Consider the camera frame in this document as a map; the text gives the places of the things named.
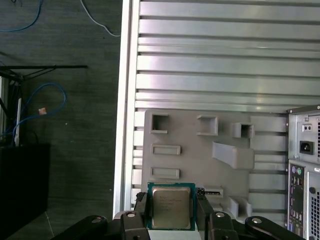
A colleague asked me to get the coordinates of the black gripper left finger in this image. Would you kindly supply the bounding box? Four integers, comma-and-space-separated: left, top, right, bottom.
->
49, 191, 153, 240

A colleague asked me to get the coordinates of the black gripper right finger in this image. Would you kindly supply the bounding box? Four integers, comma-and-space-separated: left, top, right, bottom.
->
194, 188, 306, 240

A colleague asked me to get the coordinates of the silver CPU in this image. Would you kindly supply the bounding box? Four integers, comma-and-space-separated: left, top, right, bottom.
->
146, 181, 197, 231

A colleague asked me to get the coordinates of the grey parts rack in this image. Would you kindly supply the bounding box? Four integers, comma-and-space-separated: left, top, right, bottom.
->
141, 108, 256, 225

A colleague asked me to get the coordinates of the black PC case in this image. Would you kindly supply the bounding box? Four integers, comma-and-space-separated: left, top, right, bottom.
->
286, 104, 320, 240

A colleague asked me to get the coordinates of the black floor box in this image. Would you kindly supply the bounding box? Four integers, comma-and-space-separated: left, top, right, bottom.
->
0, 142, 51, 227

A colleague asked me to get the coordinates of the blue network cable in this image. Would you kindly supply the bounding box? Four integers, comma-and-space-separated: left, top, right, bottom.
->
0, 83, 68, 145
0, 0, 45, 33

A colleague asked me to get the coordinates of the white floor cable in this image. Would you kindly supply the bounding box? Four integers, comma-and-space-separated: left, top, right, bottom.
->
79, 0, 121, 38

